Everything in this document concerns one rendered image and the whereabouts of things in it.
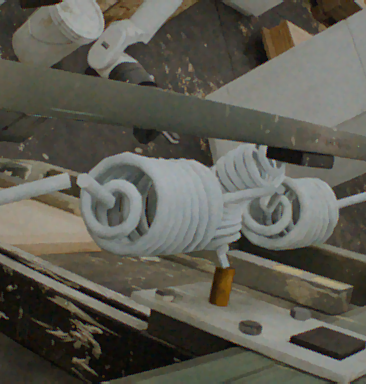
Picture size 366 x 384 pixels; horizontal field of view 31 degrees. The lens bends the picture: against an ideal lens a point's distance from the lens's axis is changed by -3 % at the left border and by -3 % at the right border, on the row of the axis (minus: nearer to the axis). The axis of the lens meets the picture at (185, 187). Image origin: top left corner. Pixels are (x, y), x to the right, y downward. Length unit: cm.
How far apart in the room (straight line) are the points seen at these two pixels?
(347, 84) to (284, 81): 41
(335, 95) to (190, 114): 333
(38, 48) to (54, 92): 290
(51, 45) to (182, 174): 273
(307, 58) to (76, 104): 356
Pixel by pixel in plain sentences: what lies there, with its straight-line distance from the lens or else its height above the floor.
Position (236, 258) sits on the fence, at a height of 154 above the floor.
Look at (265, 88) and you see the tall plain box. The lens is 393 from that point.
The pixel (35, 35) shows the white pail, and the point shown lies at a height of 17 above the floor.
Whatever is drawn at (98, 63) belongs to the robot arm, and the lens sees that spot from 146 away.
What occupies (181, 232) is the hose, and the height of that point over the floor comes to 188.
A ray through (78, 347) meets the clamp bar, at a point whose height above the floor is 168.
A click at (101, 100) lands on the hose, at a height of 195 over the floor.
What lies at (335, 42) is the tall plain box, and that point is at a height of 98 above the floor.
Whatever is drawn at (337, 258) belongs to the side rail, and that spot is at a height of 159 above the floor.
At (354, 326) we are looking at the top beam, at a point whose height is 188.
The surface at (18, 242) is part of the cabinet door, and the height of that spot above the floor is 136.
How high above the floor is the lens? 214
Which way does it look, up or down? 35 degrees down
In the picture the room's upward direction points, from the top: 64 degrees clockwise
